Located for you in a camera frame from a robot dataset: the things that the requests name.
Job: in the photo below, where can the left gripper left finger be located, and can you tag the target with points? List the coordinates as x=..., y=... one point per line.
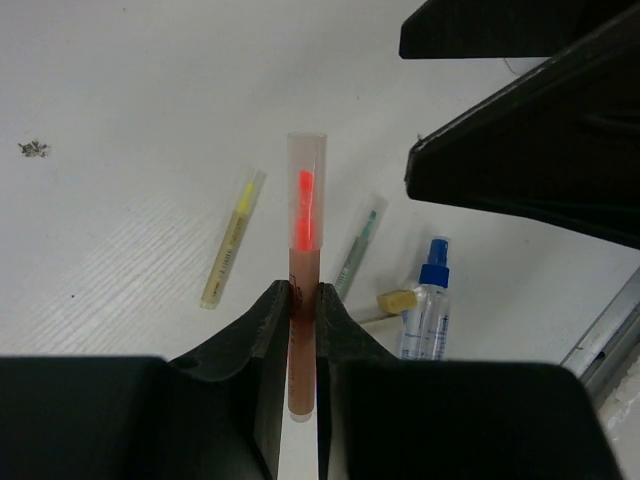
x=214, y=412

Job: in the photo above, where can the beige eraser block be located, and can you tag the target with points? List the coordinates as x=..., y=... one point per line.
x=382, y=325

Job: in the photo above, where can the small tan cube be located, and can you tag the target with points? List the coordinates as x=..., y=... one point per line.
x=398, y=301

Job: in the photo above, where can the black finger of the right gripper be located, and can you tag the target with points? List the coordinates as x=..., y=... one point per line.
x=560, y=144

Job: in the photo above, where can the yellow highlighter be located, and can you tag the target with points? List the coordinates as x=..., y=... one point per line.
x=243, y=206

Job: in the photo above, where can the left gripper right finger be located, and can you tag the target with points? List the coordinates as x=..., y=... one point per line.
x=380, y=417

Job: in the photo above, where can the clear blue spray bottle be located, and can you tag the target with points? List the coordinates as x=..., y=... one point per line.
x=425, y=326

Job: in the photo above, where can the brown orange highlighter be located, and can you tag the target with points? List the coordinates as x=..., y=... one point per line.
x=306, y=154

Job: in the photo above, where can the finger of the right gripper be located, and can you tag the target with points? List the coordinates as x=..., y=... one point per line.
x=460, y=29

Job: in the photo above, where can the right side aluminium rail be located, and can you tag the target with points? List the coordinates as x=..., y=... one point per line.
x=607, y=349

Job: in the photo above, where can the green highlighter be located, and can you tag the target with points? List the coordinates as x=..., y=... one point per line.
x=360, y=238

